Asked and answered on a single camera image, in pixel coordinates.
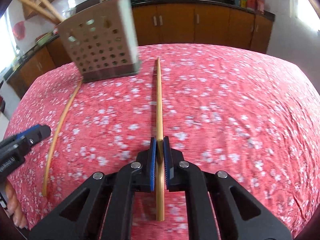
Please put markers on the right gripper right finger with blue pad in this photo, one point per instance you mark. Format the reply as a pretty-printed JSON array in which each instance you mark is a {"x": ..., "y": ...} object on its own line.
[{"x": 218, "y": 207}]

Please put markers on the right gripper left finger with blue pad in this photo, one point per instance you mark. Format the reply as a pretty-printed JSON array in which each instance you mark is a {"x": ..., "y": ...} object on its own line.
[{"x": 102, "y": 206}]

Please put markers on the lower wooden kitchen cabinets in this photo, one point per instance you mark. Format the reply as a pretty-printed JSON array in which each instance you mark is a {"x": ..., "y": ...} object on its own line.
[{"x": 42, "y": 60}]

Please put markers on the black kitchen countertop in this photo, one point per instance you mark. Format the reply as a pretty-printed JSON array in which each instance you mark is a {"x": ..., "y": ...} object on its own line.
[{"x": 175, "y": 2}]

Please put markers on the person's left hand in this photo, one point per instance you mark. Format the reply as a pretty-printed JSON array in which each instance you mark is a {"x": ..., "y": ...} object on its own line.
[{"x": 14, "y": 207}]

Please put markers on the pink floral tablecloth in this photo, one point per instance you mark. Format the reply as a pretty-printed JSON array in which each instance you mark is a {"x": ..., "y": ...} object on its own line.
[{"x": 253, "y": 115}]

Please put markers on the green bowl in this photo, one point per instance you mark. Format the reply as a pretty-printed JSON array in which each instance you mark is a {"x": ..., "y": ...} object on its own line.
[{"x": 41, "y": 40}]

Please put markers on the beige perforated utensil holder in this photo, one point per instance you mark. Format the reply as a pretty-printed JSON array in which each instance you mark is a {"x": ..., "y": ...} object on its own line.
[{"x": 101, "y": 40}]

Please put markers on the dark wooden cutting board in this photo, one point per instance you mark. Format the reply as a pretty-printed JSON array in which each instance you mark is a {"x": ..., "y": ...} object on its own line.
[{"x": 86, "y": 4}]

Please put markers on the red plastic bag on wall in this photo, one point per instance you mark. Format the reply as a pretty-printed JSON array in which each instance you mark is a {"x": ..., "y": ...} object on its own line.
[{"x": 19, "y": 30}]

